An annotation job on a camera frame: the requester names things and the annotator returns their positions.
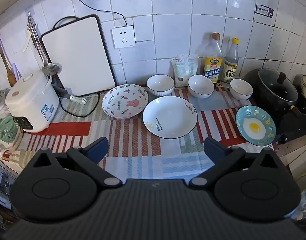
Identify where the green plastic basket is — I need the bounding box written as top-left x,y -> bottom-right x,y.
0,116 -> 21,143

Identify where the purple wall sticker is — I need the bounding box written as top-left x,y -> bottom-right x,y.
255,4 -> 274,18

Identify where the clear vinegar bottle yellow cap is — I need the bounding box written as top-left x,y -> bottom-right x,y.
220,37 -> 241,88

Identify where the rabbit print plate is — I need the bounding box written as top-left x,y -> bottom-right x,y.
102,84 -> 149,119

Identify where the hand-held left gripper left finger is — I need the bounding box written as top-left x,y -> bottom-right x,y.
30,137 -> 123,188

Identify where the striped table mat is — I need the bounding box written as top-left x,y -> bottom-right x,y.
0,81 -> 278,180

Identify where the yellow label cooking wine bottle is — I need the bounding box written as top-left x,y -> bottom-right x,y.
202,32 -> 223,88

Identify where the white cutting board dark rim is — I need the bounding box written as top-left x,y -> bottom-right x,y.
40,14 -> 117,98

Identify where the white bowl dark rim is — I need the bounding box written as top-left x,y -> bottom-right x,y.
187,75 -> 215,99
146,74 -> 175,97
229,78 -> 253,100

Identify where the white plate sun print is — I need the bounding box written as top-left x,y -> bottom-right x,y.
142,96 -> 198,139

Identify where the glass wok lid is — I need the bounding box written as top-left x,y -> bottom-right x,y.
258,68 -> 299,103

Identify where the white plastic rice paddle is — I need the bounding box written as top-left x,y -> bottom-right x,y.
23,24 -> 35,52

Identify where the metal ladle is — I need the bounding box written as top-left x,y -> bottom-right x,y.
28,16 -> 61,75

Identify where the blue fried egg plate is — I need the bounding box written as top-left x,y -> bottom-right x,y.
235,105 -> 276,146

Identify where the black gas stove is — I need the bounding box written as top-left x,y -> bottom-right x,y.
275,110 -> 306,140

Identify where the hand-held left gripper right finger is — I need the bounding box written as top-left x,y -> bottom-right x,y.
189,137 -> 281,190

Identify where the wooden spatula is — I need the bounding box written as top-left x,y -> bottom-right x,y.
0,34 -> 17,87

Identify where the white wall socket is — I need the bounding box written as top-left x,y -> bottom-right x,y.
111,25 -> 136,49

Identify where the black wok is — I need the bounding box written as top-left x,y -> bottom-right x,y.
243,68 -> 306,122

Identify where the white rice cooker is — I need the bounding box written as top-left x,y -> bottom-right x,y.
5,70 -> 60,133

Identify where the black power cord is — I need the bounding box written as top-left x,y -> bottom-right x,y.
53,85 -> 100,118

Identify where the thin black wall cable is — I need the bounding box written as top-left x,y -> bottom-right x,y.
69,0 -> 128,27

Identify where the white seasoning bag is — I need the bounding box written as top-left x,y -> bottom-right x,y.
171,54 -> 198,88

